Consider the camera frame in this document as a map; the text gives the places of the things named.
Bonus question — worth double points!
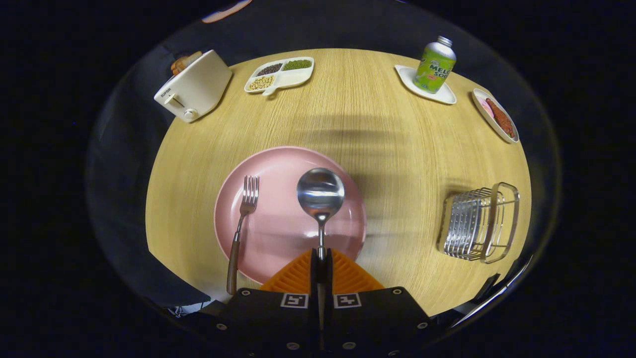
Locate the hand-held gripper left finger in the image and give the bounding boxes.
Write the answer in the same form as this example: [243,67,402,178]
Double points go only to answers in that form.
[219,249,321,356]

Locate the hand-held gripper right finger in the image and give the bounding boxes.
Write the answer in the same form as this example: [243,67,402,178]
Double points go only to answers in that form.
[322,249,432,356]

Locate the spoon with brown handle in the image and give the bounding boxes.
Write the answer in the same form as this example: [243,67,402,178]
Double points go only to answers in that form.
[296,168,345,262]

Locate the fork with brown handle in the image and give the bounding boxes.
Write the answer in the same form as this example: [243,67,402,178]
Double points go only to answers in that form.
[227,175,260,296]

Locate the pink plate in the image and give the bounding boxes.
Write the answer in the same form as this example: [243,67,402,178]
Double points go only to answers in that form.
[214,146,368,285]

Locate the white divided dish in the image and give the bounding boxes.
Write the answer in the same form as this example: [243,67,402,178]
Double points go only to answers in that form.
[243,57,315,96]

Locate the yellow soybeans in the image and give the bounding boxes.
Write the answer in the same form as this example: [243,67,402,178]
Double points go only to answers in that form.
[247,75,276,91]

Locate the small white coaster tray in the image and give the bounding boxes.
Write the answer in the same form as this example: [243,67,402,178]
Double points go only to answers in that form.
[395,65,457,105]

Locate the white toaster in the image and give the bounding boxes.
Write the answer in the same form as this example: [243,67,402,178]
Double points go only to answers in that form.
[154,49,233,123]

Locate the white oval dish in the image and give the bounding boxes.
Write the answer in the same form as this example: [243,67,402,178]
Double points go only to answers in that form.
[472,88,520,144]

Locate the red meat strip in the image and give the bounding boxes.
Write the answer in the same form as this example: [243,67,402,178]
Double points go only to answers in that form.
[485,97,516,138]

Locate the green drink bottle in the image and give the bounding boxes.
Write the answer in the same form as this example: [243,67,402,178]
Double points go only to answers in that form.
[412,36,457,94]

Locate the toasted bread slices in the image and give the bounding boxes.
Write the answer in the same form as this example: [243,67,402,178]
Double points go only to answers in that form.
[170,51,203,76]

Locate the metal wire cutlery rack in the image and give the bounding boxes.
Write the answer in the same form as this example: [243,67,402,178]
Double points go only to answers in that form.
[437,182,520,264]

